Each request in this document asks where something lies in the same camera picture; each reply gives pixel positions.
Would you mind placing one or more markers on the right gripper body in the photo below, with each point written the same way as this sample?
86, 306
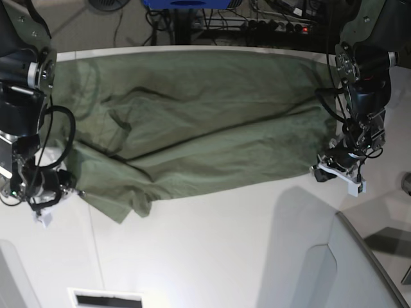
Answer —
34, 183

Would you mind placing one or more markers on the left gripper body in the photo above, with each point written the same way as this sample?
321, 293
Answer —
344, 156

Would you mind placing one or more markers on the green t-shirt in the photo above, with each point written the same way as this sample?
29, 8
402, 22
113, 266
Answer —
160, 126

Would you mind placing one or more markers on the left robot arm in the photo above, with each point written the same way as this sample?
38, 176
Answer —
372, 33

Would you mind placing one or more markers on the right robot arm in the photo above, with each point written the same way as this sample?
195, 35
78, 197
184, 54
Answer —
28, 63

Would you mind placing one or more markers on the black power strip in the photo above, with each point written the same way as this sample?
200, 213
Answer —
270, 26

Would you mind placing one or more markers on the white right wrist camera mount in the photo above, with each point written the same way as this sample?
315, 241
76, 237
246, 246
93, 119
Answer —
44, 215

